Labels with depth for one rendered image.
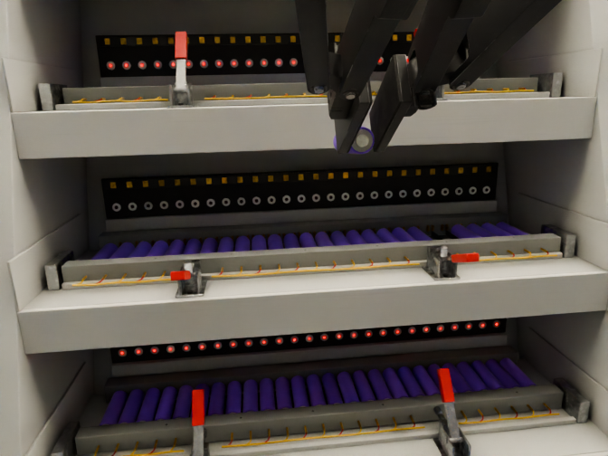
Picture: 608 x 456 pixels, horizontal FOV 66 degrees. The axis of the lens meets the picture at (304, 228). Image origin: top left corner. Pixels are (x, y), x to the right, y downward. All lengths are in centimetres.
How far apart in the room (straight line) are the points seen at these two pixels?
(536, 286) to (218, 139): 37
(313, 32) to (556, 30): 51
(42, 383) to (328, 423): 31
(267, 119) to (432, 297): 25
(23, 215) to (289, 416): 35
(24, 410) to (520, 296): 51
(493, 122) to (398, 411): 34
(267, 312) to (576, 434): 37
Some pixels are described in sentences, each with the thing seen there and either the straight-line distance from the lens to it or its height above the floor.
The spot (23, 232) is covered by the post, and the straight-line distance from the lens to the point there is 54.
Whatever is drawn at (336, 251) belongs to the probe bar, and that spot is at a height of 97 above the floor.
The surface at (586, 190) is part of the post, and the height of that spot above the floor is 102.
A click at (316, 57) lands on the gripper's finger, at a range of 23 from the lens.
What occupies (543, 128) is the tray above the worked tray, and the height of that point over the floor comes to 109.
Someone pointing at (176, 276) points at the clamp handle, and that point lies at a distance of 42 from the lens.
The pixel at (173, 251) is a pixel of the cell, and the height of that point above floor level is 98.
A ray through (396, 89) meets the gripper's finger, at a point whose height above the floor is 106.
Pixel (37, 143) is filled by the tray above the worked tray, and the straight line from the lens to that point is 54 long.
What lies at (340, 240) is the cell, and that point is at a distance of 58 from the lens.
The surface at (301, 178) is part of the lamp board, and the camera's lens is 64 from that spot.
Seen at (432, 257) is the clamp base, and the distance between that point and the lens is 52.
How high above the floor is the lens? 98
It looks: 2 degrees up
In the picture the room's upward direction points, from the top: 3 degrees counter-clockwise
